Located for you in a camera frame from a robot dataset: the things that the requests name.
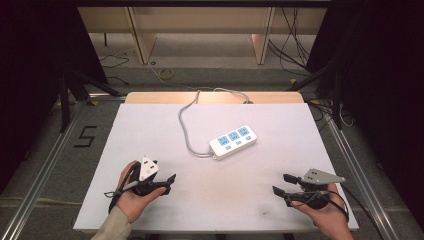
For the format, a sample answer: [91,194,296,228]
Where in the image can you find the white table cover board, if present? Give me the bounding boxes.
[73,102,360,234]

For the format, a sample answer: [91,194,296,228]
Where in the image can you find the wooden table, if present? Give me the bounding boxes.
[124,91,305,105]

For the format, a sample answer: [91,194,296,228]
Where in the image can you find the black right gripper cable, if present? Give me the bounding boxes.
[328,183,386,240]

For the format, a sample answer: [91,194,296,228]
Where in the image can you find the light wooden bench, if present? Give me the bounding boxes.
[77,6,328,66]

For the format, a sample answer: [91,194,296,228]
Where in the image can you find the bundle of black floor cables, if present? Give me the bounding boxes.
[267,7,318,73]

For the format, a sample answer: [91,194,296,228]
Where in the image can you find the white power strip blue sockets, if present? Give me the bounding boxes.
[208,125,258,161]

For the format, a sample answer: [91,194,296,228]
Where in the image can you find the aluminium floor rail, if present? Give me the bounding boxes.
[0,99,88,240]
[319,109,403,240]

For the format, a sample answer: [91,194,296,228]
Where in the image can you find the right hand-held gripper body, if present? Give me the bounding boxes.
[292,168,347,211]

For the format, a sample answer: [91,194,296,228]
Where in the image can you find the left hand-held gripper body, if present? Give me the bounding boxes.
[128,155,168,197]

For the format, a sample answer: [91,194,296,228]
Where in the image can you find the person's left hand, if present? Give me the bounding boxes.
[115,161,168,224]

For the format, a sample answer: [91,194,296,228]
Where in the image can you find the person's right hand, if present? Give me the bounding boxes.
[291,183,355,240]

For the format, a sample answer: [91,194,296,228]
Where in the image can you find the black metal stand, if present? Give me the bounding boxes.
[58,68,123,134]
[285,62,345,131]

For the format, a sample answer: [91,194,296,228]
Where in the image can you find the black curtain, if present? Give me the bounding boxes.
[305,0,424,232]
[0,0,110,196]

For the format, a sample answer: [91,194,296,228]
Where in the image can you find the thin black floor cable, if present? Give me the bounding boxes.
[98,52,131,86]

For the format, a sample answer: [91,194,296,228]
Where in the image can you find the yellow tape roll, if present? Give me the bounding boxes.
[157,67,176,81]

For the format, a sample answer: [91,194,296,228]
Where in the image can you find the grey power strip cable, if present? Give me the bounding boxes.
[177,87,254,159]

